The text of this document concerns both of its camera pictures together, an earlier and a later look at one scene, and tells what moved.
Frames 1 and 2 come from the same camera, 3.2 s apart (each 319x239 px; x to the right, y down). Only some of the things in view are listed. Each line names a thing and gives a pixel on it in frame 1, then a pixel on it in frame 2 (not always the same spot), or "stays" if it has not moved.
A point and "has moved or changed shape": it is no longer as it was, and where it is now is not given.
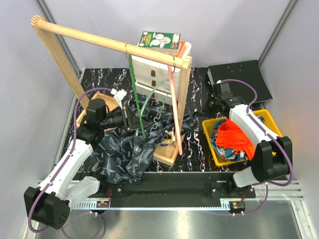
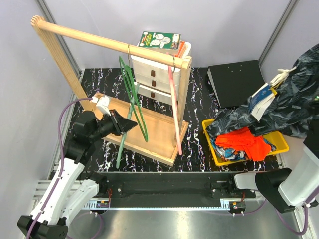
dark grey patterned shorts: (127, 156) -> (296, 102)
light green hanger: (154, 89) -> (123, 139)
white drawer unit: (152, 77) stays
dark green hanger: (138, 97) has moved or changed shape
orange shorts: (231, 135) stays
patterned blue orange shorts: (226, 153) stays
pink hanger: (171, 71) stays
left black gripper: (130, 120) -> (121, 124)
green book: (164, 40) stays
